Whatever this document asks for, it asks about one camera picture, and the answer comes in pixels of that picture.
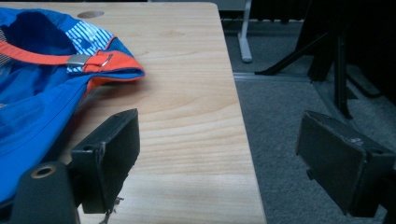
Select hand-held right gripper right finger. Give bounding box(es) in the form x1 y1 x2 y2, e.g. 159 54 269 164
295 110 396 218

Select black tripod stand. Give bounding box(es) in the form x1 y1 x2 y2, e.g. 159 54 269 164
254 0 396 120

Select white metal table leg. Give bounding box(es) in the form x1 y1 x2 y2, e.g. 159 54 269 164
237 0 254 64

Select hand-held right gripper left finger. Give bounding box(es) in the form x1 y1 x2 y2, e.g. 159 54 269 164
68 108 141 215

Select blue and orange shorts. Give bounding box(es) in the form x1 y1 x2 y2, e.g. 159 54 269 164
0 7 146 204

